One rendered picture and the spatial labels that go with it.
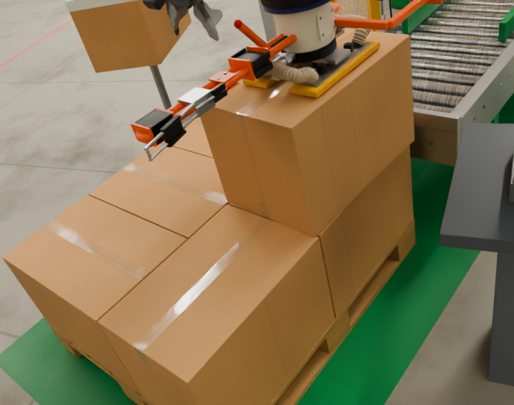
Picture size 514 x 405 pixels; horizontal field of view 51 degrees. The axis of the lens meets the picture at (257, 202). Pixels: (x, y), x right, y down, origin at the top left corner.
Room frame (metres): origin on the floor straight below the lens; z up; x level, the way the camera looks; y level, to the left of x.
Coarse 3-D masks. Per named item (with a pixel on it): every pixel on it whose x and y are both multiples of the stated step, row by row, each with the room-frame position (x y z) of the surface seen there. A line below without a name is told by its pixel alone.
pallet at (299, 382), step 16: (400, 240) 1.55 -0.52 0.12; (384, 256) 1.47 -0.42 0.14; (400, 256) 1.54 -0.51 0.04; (384, 272) 1.50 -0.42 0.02; (368, 288) 1.44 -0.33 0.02; (352, 304) 1.38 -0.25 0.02; (368, 304) 1.37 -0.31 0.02; (336, 320) 1.23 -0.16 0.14; (352, 320) 1.31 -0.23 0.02; (336, 336) 1.22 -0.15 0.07; (80, 352) 1.44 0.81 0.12; (320, 352) 1.21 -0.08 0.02; (304, 368) 1.16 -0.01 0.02; (320, 368) 1.15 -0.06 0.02; (288, 384) 1.04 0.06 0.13; (304, 384) 1.10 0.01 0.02; (144, 400) 1.14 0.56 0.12; (272, 400) 0.99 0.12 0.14; (288, 400) 1.05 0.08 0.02
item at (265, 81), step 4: (264, 76) 1.53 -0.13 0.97; (268, 76) 1.52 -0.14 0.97; (244, 80) 1.56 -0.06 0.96; (248, 80) 1.55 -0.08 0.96; (256, 80) 1.53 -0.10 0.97; (260, 80) 1.52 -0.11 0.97; (264, 80) 1.51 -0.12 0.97; (268, 80) 1.51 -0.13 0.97; (272, 80) 1.51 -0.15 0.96; (276, 80) 1.52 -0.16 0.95; (248, 84) 1.55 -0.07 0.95; (252, 84) 1.54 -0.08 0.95; (256, 84) 1.52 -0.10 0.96; (260, 84) 1.51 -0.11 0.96; (264, 84) 1.50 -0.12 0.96; (268, 84) 1.50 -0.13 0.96
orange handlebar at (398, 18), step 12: (420, 0) 1.48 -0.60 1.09; (336, 12) 1.62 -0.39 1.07; (408, 12) 1.44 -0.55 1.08; (336, 24) 1.51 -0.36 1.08; (348, 24) 1.48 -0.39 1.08; (360, 24) 1.45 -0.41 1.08; (372, 24) 1.42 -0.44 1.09; (384, 24) 1.39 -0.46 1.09; (396, 24) 1.39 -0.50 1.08; (276, 36) 1.52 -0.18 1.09; (288, 36) 1.49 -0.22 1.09; (276, 48) 1.44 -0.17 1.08; (228, 72) 1.35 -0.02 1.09; (240, 72) 1.34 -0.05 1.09; (216, 84) 1.33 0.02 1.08; (228, 84) 1.31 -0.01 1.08; (180, 108) 1.25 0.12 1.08; (192, 108) 1.22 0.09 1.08
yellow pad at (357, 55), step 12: (348, 48) 1.52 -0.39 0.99; (360, 48) 1.53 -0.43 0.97; (372, 48) 1.53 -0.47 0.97; (348, 60) 1.47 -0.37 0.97; (360, 60) 1.49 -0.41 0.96; (324, 72) 1.43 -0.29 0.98; (336, 72) 1.43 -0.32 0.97; (300, 84) 1.42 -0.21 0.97; (312, 84) 1.39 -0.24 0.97; (324, 84) 1.38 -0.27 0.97; (312, 96) 1.36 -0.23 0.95
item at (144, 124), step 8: (152, 112) 1.22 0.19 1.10; (160, 112) 1.20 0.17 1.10; (168, 112) 1.19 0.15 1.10; (144, 120) 1.19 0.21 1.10; (152, 120) 1.18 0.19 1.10; (160, 120) 1.17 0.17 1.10; (168, 120) 1.17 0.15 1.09; (136, 128) 1.18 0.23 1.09; (144, 128) 1.15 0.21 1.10; (152, 128) 1.14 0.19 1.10; (160, 128) 1.15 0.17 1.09; (152, 136) 1.14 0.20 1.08
